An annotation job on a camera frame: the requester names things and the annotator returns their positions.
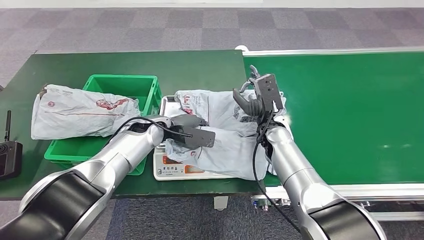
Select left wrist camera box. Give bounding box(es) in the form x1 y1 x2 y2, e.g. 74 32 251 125
174 125 217 150

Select steel scale tray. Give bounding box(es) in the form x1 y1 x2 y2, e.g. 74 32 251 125
158 95 181 120

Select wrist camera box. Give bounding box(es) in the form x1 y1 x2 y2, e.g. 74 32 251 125
174 125 217 150
253 73 285 114

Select grey mailer bag, red stripe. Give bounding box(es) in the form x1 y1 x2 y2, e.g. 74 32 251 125
30 84 142 141

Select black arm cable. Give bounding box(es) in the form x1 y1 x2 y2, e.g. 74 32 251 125
103 116 194 148
252 110 302 233

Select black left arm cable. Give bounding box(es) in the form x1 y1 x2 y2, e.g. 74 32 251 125
103 116 194 148

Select black radio with antenna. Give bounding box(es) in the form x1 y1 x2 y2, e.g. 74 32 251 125
0 110 24 181

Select green conveyor belt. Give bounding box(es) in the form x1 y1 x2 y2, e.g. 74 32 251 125
234 45 424 222

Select dark green table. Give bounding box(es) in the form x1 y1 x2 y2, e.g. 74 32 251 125
0 49 266 202

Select white table leg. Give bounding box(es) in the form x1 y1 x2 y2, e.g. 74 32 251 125
213 195 230 212

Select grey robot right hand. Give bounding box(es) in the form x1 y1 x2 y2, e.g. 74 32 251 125
232 64 267 118

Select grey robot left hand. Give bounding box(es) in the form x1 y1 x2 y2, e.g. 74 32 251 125
170 114 210 131

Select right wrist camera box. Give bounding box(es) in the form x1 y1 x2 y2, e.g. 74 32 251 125
253 73 285 114

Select large grey mailer bag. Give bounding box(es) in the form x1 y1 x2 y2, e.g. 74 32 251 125
164 89 288 182

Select green plastic crate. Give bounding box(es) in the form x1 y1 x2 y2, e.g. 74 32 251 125
43 74 164 177

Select white electronic weighing scale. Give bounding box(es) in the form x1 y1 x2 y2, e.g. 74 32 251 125
152 95 250 182

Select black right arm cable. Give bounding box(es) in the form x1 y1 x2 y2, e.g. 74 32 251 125
252 110 302 233

